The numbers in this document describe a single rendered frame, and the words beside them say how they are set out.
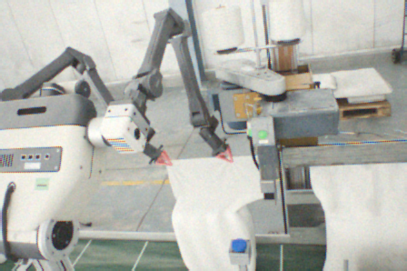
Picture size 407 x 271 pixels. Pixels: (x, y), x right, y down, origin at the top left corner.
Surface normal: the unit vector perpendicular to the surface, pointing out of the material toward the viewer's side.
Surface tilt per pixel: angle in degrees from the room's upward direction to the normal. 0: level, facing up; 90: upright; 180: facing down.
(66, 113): 50
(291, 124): 90
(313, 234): 90
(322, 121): 90
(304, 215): 90
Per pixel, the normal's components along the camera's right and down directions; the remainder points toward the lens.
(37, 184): -0.33, -0.22
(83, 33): -0.22, 0.45
